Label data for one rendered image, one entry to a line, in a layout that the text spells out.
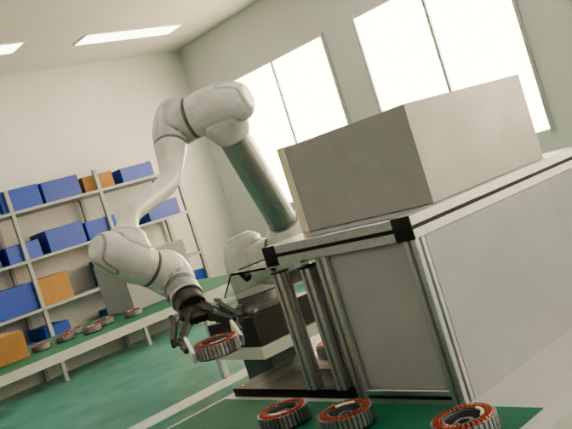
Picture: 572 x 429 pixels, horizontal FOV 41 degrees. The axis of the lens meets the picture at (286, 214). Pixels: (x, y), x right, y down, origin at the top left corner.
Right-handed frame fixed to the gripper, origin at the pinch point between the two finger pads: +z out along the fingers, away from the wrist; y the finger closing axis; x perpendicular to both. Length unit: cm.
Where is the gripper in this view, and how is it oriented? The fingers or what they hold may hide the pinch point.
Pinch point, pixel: (216, 345)
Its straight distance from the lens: 179.9
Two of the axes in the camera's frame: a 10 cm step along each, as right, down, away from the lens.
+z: 4.3, 4.3, -8.0
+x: -1.0, -8.5, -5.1
